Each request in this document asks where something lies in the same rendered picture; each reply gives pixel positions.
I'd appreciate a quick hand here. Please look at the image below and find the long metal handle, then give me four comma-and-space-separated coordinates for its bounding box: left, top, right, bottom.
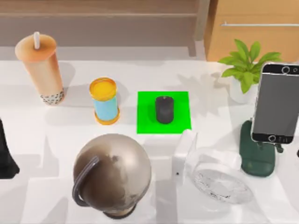
221, 21, 299, 27

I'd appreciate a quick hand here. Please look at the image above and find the green square mat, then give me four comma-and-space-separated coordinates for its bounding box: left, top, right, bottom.
136, 91, 192, 135

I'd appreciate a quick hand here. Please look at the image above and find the brown wooden shelf unit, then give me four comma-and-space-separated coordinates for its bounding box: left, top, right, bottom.
0, 0, 210, 57

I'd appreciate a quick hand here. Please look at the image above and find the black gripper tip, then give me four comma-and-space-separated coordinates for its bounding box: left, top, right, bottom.
0, 119, 20, 180

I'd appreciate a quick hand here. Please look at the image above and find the dark green phone stand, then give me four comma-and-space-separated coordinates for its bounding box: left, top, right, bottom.
239, 120, 284, 178

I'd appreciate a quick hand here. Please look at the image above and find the grey smartphone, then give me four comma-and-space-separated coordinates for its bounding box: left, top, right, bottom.
251, 62, 299, 144

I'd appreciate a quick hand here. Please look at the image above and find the brown globe on stand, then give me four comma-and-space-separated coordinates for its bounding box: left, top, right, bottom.
72, 133, 152, 219

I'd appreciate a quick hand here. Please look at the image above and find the black computer mouse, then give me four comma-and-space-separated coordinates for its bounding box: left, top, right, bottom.
155, 96, 175, 124

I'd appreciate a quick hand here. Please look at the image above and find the green plant in white pot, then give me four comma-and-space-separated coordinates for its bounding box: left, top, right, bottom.
217, 39, 283, 105

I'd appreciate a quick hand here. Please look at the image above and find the yellow and blue can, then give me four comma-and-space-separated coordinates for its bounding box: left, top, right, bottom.
89, 77, 121, 125

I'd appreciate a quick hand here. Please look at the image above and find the bubble tea cup with straw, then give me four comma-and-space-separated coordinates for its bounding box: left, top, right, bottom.
14, 32, 65, 106

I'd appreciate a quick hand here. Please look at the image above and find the wooden cupboard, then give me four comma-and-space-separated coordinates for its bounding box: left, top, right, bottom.
203, 0, 299, 63

